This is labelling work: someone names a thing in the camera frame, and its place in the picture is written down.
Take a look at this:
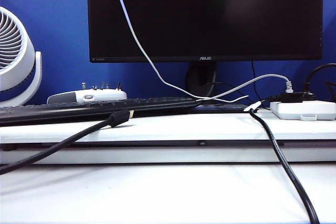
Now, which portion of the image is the white Type-C charging cable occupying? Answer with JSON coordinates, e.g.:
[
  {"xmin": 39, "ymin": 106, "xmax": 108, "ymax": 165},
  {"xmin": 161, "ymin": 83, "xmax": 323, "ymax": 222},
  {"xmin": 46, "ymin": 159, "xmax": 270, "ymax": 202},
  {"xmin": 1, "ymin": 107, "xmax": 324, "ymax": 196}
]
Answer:
[{"xmin": 115, "ymin": 0, "xmax": 249, "ymax": 103}]

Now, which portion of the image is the white raised desk shelf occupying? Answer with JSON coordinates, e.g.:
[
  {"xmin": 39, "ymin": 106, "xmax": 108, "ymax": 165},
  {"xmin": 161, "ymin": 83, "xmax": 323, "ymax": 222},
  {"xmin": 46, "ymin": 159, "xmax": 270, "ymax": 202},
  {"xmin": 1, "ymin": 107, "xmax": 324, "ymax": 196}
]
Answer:
[{"xmin": 0, "ymin": 108, "xmax": 336, "ymax": 166}]

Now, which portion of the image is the black monitor stand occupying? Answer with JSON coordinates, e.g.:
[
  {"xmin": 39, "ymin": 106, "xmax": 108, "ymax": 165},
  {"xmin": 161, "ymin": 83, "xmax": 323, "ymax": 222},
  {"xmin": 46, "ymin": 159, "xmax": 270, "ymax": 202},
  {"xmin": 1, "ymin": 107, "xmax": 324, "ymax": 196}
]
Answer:
[{"xmin": 185, "ymin": 62, "xmax": 249, "ymax": 114}]

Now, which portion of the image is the white grey remote controller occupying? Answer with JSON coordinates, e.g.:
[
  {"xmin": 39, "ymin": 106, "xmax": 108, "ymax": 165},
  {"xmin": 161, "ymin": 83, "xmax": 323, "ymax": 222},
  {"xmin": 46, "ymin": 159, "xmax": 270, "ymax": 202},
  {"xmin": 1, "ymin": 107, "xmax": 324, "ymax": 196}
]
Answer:
[{"xmin": 46, "ymin": 81, "xmax": 129, "ymax": 105}]

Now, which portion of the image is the black ASUS monitor screen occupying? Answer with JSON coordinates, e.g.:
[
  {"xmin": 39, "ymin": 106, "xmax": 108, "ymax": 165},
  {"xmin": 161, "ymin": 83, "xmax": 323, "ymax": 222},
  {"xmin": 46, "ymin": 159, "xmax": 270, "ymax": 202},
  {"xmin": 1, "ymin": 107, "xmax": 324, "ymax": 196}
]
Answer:
[{"xmin": 86, "ymin": 0, "xmax": 323, "ymax": 64}]

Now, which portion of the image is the black computer keyboard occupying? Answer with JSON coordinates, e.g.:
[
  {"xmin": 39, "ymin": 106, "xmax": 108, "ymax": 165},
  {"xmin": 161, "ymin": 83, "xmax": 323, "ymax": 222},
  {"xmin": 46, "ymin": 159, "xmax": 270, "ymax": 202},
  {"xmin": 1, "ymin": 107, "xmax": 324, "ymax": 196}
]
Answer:
[{"xmin": 0, "ymin": 97, "xmax": 202, "ymax": 127}]

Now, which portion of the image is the blue cubicle partition panel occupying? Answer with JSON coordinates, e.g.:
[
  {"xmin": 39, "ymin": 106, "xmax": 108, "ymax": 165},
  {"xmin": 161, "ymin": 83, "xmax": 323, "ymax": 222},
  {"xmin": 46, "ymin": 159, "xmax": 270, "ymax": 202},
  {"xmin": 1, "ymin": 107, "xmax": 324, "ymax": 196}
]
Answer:
[{"xmin": 0, "ymin": 0, "xmax": 336, "ymax": 106}]

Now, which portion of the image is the black plug adapter block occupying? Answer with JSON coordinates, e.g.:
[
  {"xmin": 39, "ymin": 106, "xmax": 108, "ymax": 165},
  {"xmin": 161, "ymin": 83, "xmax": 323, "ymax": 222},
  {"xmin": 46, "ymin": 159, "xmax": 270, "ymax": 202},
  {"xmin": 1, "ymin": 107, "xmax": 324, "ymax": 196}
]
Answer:
[{"xmin": 281, "ymin": 91, "xmax": 303, "ymax": 104}]

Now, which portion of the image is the white power strip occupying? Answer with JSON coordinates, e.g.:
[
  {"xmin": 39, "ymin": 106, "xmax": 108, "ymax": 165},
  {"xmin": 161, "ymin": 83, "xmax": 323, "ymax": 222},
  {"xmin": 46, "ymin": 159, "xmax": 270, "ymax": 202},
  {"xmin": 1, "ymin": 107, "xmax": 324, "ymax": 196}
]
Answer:
[{"xmin": 269, "ymin": 100, "xmax": 336, "ymax": 122}]

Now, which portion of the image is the white desk fan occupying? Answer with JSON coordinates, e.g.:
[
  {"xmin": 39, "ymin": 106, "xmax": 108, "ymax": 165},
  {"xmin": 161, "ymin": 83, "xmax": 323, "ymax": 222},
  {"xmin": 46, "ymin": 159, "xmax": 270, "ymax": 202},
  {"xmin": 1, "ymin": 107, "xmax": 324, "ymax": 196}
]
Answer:
[{"xmin": 0, "ymin": 7, "xmax": 43, "ymax": 108}]

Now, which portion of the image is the black HDMI cable gold tip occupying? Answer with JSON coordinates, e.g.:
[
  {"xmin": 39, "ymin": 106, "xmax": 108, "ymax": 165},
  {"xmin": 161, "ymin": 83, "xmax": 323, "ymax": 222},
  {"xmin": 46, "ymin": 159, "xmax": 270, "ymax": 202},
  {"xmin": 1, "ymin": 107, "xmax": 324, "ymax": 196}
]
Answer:
[{"xmin": 0, "ymin": 109, "xmax": 134, "ymax": 176}]

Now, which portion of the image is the small white cable connector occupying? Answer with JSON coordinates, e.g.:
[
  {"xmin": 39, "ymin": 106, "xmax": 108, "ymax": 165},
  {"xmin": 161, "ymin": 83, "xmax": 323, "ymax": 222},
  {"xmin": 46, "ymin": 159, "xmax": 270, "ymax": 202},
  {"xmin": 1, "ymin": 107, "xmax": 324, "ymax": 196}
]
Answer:
[{"xmin": 243, "ymin": 100, "xmax": 262, "ymax": 113}]

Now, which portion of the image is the thin black monitor cable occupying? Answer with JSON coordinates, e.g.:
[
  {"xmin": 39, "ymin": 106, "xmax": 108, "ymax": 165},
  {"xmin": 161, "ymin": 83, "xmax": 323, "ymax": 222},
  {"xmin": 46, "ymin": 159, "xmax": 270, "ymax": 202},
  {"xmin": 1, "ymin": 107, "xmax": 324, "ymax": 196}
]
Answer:
[{"xmin": 250, "ymin": 61, "xmax": 261, "ymax": 103}]

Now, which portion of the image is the white cable with ribbed plug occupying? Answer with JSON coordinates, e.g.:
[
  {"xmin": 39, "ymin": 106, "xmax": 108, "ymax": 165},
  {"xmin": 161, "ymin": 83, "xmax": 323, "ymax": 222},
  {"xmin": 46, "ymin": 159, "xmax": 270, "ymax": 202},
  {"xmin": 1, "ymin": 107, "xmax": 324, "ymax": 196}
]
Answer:
[{"xmin": 195, "ymin": 73, "xmax": 293, "ymax": 103}]

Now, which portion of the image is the thick black power cable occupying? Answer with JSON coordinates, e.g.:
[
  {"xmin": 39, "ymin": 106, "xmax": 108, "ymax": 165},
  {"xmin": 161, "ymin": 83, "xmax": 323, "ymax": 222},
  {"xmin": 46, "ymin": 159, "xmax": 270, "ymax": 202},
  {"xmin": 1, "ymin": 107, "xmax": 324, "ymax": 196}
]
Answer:
[{"xmin": 248, "ymin": 95, "xmax": 320, "ymax": 224}]

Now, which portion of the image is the black looped power cord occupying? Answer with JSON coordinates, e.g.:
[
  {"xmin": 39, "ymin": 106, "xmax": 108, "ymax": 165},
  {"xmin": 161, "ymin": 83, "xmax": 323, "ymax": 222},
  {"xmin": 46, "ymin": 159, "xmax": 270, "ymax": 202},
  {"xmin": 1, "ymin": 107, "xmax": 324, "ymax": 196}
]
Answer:
[{"xmin": 301, "ymin": 63, "xmax": 336, "ymax": 101}]

